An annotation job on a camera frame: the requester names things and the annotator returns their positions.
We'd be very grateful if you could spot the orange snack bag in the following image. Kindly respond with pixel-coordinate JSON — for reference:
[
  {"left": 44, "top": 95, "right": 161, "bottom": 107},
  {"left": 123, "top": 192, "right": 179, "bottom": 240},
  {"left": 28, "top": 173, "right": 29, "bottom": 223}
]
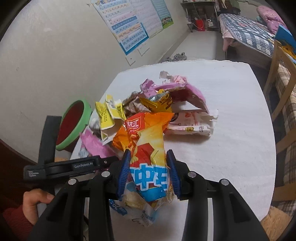
[{"left": 112, "top": 112, "right": 174, "bottom": 202}]

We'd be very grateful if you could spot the yellow white medicine box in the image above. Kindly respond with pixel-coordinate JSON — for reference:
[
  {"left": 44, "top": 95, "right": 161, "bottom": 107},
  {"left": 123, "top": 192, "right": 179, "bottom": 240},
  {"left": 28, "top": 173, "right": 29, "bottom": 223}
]
[{"left": 95, "top": 94, "right": 126, "bottom": 145}]

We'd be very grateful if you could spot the pink plastic bag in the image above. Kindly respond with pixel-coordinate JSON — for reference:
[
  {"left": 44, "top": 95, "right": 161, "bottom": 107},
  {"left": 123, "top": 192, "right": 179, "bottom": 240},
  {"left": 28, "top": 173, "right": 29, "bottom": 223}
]
[{"left": 140, "top": 71, "right": 209, "bottom": 113}]

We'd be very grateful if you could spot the green red trash bin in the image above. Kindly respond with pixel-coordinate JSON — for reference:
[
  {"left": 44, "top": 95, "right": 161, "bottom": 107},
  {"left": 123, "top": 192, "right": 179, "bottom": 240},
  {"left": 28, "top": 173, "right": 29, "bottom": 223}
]
[{"left": 56, "top": 99, "right": 92, "bottom": 152}]

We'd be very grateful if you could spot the left hand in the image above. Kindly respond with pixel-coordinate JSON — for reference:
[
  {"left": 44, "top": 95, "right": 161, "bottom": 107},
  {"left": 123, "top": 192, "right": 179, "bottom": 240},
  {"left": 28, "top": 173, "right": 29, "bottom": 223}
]
[{"left": 22, "top": 189, "right": 55, "bottom": 225}]

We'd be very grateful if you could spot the blue white plastic wrapper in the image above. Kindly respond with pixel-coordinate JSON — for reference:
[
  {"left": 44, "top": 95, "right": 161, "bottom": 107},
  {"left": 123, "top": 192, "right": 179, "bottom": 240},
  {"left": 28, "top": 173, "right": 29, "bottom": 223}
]
[{"left": 109, "top": 182, "right": 174, "bottom": 227}]

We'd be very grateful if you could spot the crumpled brown paper wrapper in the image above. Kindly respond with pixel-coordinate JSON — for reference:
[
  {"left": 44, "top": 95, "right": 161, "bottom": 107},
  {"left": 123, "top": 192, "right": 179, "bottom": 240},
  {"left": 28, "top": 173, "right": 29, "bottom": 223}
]
[{"left": 122, "top": 91, "right": 150, "bottom": 118}]

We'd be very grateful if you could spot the yellow gold snack wrapper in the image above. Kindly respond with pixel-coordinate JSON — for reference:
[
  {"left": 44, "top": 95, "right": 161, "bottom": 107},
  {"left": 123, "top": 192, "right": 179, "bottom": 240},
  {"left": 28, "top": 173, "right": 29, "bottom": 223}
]
[{"left": 139, "top": 89, "right": 173, "bottom": 113}]

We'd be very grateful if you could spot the pink white strawberry snack box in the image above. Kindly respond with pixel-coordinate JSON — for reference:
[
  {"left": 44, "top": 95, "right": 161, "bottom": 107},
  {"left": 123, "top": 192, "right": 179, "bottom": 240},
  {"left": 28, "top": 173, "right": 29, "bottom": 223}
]
[{"left": 164, "top": 109, "right": 219, "bottom": 137}]

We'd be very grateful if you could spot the wooden chair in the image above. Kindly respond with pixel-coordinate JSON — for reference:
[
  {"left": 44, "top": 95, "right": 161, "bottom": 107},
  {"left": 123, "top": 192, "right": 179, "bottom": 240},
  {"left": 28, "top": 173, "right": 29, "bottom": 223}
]
[{"left": 263, "top": 41, "right": 295, "bottom": 202}]

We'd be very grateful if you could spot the grey shoes pair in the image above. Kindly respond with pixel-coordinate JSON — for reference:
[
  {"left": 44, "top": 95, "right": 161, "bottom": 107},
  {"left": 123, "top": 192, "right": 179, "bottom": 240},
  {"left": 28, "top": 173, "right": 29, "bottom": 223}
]
[{"left": 164, "top": 52, "right": 187, "bottom": 62}]

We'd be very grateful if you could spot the bed with plaid blanket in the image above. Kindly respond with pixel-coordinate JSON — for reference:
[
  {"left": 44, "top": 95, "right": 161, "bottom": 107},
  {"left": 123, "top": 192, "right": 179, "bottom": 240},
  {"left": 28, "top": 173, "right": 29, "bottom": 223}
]
[{"left": 218, "top": 14, "right": 275, "bottom": 69}]

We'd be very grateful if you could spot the red bucket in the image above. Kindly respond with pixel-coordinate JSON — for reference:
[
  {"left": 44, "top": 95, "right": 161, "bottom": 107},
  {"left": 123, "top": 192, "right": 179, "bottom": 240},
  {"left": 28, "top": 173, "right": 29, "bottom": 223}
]
[{"left": 195, "top": 19, "right": 205, "bottom": 32}]

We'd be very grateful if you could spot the dark metal shelf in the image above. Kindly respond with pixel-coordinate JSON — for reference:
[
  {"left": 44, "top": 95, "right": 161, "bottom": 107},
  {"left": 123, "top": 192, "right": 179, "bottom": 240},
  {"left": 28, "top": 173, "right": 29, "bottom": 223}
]
[{"left": 181, "top": 1, "right": 220, "bottom": 33}]

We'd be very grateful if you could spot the pink quilt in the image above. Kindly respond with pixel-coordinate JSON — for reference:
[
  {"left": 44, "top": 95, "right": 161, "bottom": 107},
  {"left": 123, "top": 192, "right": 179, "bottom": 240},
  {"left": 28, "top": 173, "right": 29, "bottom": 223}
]
[{"left": 256, "top": 6, "right": 287, "bottom": 35}]

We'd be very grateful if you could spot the blue wall chart poster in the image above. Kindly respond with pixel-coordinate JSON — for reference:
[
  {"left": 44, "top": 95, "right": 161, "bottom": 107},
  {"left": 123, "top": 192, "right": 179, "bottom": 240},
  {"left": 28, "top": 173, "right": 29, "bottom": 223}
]
[{"left": 91, "top": 0, "right": 149, "bottom": 55}]

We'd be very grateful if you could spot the white wall chart poster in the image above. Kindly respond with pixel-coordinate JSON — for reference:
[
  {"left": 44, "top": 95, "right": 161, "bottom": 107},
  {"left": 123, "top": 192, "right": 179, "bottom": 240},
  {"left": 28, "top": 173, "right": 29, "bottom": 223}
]
[{"left": 130, "top": 0, "right": 174, "bottom": 38}]

